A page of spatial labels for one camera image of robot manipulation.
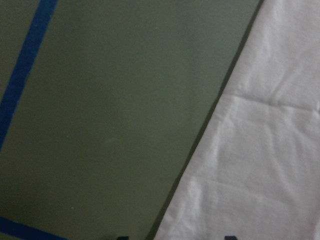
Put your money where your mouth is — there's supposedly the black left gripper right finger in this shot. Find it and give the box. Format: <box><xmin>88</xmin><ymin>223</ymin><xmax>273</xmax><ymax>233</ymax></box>
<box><xmin>224</xmin><ymin>235</ymin><xmax>237</xmax><ymax>240</ymax></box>

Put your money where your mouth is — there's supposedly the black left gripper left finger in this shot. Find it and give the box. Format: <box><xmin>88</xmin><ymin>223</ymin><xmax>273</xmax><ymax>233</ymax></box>
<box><xmin>116</xmin><ymin>236</ymin><xmax>129</xmax><ymax>240</ymax></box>

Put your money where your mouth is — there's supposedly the pink Snoopy t-shirt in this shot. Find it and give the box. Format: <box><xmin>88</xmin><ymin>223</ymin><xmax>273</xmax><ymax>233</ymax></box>
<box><xmin>155</xmin><ymin>0</ymin><xmax>320</xmax><ymax>240</ymax></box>

